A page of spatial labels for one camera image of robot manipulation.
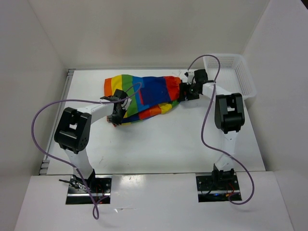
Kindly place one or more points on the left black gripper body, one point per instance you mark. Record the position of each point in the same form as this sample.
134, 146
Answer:
120, 115

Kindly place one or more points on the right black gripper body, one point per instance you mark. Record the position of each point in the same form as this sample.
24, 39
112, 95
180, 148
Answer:
193, 94

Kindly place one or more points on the rainbow striped shorts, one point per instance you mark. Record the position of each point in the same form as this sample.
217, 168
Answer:
154, 95

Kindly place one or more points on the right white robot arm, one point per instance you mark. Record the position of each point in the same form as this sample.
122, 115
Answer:
228, 117

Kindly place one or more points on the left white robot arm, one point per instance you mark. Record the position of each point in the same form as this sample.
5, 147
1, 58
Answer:
73, 132

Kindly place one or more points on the white plastic basket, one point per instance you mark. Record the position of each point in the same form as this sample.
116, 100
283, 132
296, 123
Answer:
232, 73

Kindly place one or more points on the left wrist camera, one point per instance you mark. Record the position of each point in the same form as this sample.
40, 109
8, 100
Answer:
125, 105

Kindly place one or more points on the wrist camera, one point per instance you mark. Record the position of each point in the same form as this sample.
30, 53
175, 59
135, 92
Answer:
125, 105
190, 77

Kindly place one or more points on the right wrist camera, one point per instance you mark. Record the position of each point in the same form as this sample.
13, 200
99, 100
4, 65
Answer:
190, 77

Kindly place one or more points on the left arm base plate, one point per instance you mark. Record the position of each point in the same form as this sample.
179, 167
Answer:
78, 195

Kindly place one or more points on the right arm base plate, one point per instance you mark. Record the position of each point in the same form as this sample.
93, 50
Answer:
219, 192

